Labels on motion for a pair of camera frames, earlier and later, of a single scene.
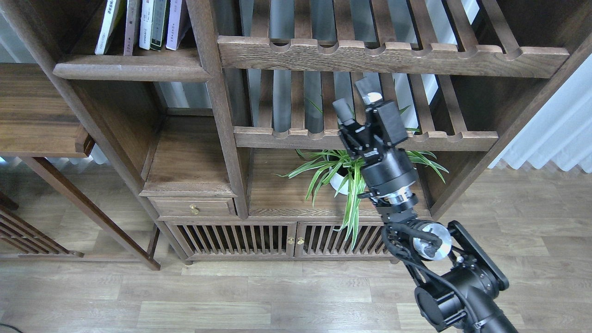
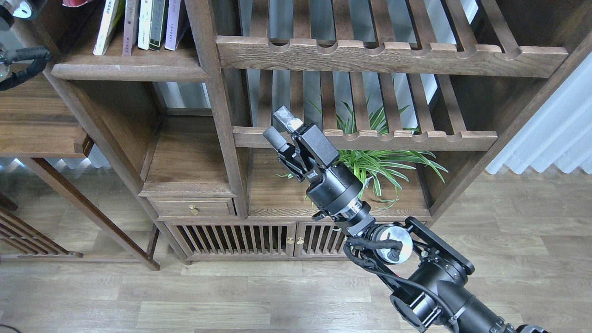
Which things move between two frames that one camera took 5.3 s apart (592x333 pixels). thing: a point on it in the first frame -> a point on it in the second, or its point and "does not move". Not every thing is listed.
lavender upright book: [174, 24] does not move
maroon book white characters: [130, 19] does not move
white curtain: [561, 132] does not move
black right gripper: [387, 168] -> [311, 158]
